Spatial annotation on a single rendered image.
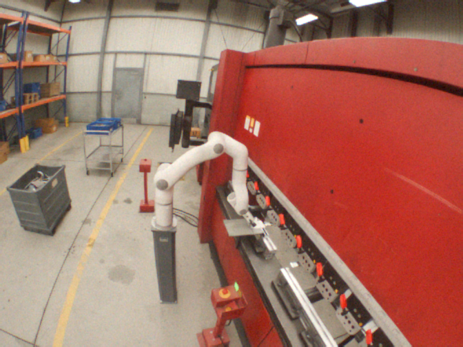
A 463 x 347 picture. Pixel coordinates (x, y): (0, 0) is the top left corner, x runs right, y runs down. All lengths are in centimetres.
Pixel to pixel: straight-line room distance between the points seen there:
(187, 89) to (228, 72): 44
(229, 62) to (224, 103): 40
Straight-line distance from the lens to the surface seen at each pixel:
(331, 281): 104
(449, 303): 79
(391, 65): 85
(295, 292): 133
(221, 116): 208
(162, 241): 155
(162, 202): 137
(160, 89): 841
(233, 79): 207
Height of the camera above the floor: 197
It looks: 24 degrees down
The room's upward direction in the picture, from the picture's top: 10 degrees clockwise
